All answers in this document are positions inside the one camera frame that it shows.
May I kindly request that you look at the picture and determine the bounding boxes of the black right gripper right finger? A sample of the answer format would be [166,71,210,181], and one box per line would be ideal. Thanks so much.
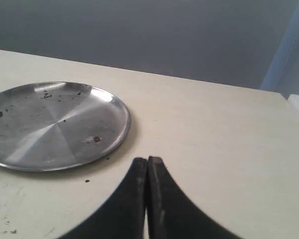
[148,156,239,239]

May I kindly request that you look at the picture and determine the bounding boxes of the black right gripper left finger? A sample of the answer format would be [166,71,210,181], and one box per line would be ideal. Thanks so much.
[61,158,147,239]

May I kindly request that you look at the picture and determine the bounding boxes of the round steel plate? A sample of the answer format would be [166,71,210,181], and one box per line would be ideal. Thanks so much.
[0,82,131,172]

